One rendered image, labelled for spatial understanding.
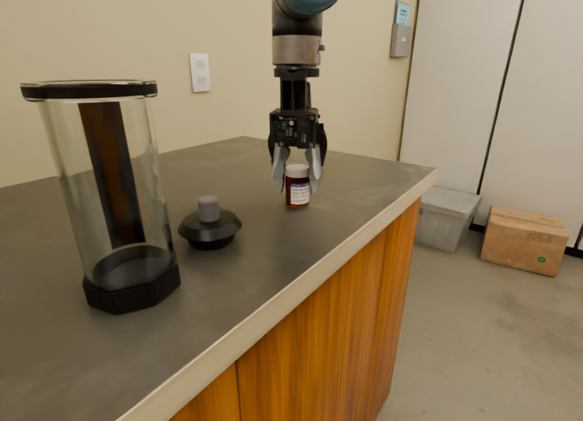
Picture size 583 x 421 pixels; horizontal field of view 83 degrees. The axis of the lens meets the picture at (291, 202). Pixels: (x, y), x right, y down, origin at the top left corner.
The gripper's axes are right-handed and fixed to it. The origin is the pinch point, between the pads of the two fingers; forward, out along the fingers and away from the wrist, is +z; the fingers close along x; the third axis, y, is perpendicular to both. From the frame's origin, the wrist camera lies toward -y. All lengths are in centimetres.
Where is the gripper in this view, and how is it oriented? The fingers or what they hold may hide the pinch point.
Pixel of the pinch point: (297, 185)
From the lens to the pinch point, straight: 60.8
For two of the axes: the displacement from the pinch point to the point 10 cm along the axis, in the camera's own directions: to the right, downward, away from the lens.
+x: 9.9, 0.5, -1.2
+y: -1.3, 3.8, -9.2
